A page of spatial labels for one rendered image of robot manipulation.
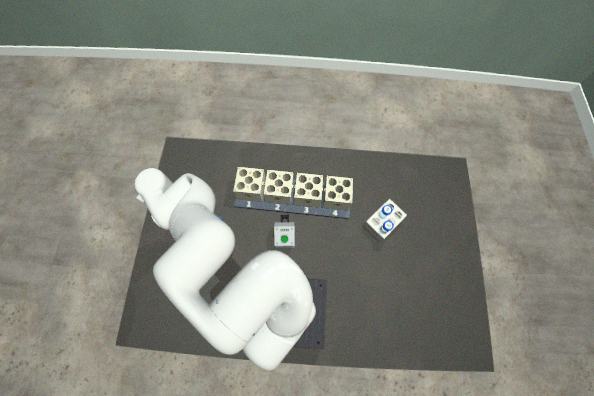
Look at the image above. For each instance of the cream block with round holes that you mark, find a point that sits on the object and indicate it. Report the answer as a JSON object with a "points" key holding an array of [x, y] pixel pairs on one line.
{"points": [[334, 193], [249, 184], [308, 190], [278, 188]]}

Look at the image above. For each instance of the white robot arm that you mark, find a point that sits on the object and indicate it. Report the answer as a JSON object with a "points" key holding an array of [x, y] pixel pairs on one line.
{"points": [[271, 282]]}

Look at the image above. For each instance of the white tube rack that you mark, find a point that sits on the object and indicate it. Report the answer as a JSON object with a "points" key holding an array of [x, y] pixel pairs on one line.
{"points": [[374, 228]]}

